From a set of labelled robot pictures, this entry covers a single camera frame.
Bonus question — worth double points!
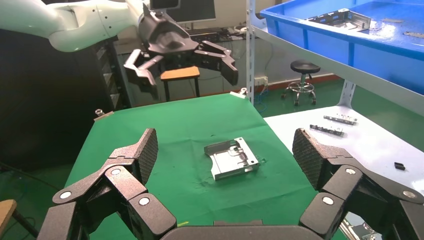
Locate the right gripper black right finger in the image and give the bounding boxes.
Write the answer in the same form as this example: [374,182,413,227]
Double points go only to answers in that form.
[292,128,424,240]

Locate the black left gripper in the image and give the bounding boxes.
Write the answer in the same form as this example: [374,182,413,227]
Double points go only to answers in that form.
[123,3,239,100]

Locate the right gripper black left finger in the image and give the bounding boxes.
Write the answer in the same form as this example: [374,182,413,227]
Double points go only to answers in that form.
[36,128,178,240]

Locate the sheet metal bracket curved cutout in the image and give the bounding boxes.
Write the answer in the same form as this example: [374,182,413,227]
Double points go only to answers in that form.
[203,136,261,182]

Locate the wooden top black stool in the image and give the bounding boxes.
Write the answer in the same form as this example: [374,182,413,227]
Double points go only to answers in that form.
[0,198,40,240]
[160,65,202,103]

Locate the white board sheet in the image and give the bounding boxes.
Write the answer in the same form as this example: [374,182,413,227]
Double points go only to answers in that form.
[263,105,424,197]

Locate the cluttered dark desk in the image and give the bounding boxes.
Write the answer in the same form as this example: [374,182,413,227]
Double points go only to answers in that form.
[189,24,249,45]

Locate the black computer monitor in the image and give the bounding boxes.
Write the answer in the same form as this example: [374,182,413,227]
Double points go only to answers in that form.
[167,0,217,25]

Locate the green table cloth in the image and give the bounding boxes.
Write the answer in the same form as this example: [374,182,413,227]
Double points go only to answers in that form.
[64,92,320,240]

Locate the black equipment rack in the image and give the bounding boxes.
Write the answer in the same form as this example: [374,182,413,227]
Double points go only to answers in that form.
[93,35,134,111]

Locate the black stool chrome base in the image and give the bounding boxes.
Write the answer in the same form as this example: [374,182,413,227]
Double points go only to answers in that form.
[281,59,322,107]

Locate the white metal shelf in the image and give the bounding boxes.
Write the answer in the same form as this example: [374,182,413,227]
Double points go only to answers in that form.
[251,23,424,117]

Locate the large black panel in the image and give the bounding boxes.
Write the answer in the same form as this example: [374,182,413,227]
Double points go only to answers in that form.
[0,29,115,171]

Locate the blue plastic bin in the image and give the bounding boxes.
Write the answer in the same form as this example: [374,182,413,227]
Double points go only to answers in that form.
[259,0,424,96]

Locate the crumpled clear tape patch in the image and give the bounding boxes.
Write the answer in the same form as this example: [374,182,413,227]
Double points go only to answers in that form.
[370,19,397,38]

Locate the small slotted metal rail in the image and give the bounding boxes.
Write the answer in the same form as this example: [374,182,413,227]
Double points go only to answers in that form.
[309,124,346,138]
[323,114,359,126]

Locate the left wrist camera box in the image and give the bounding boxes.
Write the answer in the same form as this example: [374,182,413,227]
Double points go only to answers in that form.
[149,0,182,11]

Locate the white perforated shelf post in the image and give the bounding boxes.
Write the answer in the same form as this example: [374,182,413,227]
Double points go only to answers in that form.
[337,79,357,109]
[245,0,257,106]

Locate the blue floor cable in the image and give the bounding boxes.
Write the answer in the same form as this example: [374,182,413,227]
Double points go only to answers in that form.
[254,88,270,114]

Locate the sheet metal bracket with walls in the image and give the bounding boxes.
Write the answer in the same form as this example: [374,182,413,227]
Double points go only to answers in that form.
[306,8,372,33]

